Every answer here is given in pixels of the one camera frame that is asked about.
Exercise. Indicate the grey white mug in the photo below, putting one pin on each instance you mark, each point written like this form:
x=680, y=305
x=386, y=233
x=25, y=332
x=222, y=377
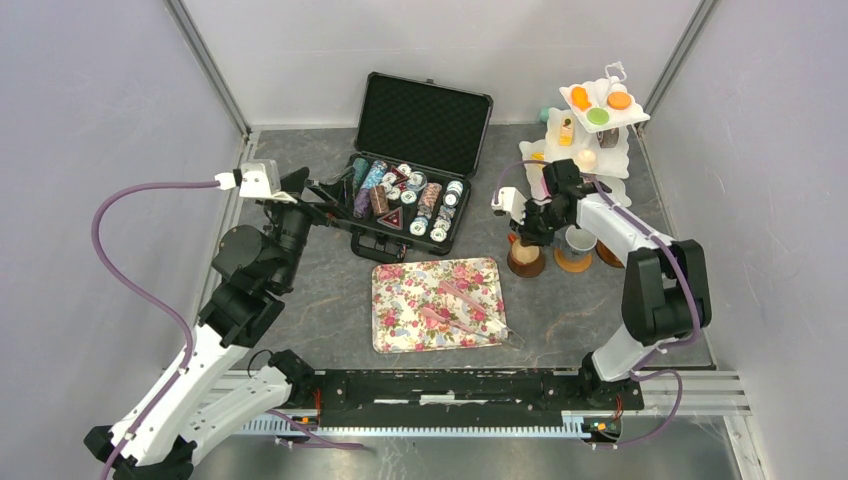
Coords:
x=577, y=244

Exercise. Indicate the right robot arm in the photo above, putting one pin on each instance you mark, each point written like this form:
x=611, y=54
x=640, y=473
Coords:
x=665, y=299

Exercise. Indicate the yellow round biscuit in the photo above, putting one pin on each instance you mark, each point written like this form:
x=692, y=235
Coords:
x=619, y=100

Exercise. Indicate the chocolate cake slice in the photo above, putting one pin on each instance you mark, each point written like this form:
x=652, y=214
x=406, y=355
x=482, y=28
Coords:
x=608, y=139

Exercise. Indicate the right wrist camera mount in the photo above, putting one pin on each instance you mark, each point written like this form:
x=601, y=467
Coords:
x=509, y=201

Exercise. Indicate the cream round pudding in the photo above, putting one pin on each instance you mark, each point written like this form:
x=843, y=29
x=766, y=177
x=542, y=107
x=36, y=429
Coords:
x=586, y=160

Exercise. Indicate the black poker chip case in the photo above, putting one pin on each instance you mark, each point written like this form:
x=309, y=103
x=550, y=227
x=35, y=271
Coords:
x=418, y=146

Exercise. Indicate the pink strawberry cake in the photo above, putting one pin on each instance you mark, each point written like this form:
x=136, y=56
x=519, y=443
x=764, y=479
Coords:
x=544, y=189

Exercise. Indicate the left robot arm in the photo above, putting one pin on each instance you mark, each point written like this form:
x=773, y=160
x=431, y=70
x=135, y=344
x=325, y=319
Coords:
x=174, y=427

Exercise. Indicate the yellow cake with green fruit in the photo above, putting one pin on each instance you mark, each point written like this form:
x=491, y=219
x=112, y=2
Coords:
x=566, y=131

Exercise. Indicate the dark brown wooden coaster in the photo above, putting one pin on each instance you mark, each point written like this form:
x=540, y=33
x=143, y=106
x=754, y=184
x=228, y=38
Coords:
x=526, y=265

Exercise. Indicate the white three-tier cake stand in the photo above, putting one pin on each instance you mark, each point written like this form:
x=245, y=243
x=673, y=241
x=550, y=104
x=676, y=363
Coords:
x=613, y=164

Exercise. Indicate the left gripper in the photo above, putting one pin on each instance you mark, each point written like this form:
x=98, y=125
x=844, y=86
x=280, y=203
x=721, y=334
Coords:
x=339, y=195

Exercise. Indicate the red triangle dealer button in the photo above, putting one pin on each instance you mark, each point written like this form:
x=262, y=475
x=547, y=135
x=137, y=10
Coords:
x=394, y=219

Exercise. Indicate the light orange wooden coaster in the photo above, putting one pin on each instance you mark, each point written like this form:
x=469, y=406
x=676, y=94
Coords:
x=573, y=265

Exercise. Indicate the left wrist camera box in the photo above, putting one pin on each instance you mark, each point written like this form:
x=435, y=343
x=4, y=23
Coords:
x=261, y=180

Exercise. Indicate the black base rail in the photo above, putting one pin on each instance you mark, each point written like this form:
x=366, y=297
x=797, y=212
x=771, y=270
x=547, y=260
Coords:
x=465, y=397

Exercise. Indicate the orange pastry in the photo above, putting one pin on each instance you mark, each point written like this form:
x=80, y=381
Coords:
x=580, y=98

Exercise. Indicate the orange mug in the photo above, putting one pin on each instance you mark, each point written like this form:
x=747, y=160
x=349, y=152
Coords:
x=518, y=246

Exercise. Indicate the medium brown wooden coaster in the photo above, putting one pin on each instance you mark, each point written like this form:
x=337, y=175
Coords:
x=607, y=256

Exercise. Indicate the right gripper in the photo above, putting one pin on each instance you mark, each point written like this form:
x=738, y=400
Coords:
x=526, y=233

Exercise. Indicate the pink-handled metal tongs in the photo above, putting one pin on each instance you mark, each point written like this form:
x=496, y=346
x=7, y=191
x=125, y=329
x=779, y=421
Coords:
x=479, y=324

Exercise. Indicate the floral serving tray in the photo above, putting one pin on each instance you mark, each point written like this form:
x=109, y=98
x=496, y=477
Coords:
x=399, y=290

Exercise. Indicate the green round macaron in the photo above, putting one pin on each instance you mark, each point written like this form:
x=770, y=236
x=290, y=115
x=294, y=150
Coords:
x=598, y=116

